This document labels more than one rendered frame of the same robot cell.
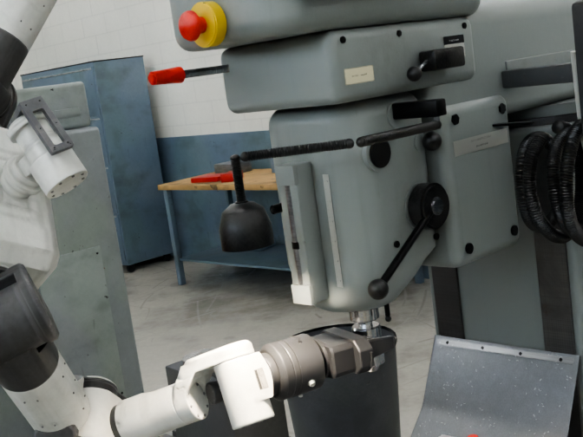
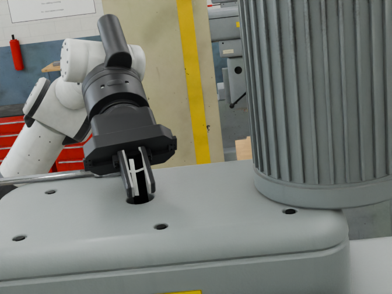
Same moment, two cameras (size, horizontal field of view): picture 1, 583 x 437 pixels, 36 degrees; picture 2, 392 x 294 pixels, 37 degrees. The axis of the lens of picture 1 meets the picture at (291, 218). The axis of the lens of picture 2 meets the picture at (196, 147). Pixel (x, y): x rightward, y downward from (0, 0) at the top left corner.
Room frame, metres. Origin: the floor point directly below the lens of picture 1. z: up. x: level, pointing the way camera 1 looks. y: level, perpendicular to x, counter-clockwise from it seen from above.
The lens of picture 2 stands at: (0.96, -0.67, 2.18)
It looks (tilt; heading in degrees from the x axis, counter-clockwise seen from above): 17 degrees down; 46
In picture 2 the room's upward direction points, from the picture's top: 7 degrees counter-clockwise
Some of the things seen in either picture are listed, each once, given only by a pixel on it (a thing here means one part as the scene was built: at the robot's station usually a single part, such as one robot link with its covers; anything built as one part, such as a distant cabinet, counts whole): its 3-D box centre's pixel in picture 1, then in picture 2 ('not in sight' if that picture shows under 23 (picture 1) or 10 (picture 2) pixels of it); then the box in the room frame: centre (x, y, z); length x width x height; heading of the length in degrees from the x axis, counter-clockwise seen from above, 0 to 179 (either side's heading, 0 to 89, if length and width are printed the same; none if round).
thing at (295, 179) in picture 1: (302, 232); not in sight; (1.33, -0.01, 1.44); 0.04 x 0.04 x 0.21; 43
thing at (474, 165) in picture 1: (427, 179); not in sight; (1.53, -0.24, 1.47); 0.24 x 0.19 x 0.26; 43
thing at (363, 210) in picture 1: (351, 201); not in sight; (1.41, -0.10, 1.47); 0.21 x 0.19 x 0.32; 43
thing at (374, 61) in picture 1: (350, 64); not in sight; (1.43, -0.13, 1.68); 0.34 x 0.24 x 0.10; 133
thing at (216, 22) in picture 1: (207, 24); not in sight; (1.25, 0.08, 1.76); 0.06 x 0.02 x 0.06; 43
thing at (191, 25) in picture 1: (193, 25); not in sight; (1.23, 0.09, 1.76); 0.04 x 0.03 x 0.04; 43
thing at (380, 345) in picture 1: (378, 347); not in sight; (1.38, -0.11, 1.24); 0.06 x 0.02 x 0.03; 119
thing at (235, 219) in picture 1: (245, 223); not in sight; (1.21, 0.06, 1.49); 0.07 x 0.07 x 0.06
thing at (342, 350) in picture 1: (320, 359); not in sight; (1.36, -0.01, 1.24); 0.13 x 0.12 x 0.10; 29
